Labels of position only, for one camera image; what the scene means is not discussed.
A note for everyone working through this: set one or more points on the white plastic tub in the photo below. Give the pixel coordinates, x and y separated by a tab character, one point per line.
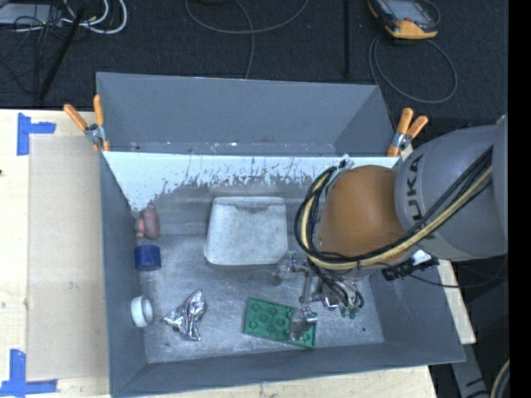
246	232

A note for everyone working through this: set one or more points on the crumpled silver foil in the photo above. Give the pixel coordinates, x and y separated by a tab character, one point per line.
188	315

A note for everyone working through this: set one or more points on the pale wood flat board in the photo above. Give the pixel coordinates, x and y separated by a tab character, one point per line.
62	263

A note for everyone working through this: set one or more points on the dark green flat block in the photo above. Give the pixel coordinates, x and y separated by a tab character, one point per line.
269	319

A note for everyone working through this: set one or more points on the black cylinder on white bracket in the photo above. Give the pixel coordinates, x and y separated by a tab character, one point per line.
404	268

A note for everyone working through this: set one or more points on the red-brown toy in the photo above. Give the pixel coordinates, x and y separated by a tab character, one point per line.
150	223

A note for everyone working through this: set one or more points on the blue cylinder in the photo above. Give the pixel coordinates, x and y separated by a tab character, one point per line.
147	258

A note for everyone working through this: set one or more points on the grey metal bin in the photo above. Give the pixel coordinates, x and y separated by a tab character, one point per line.
232	288

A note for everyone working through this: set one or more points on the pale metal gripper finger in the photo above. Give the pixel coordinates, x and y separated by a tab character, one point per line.
301	323
293	265

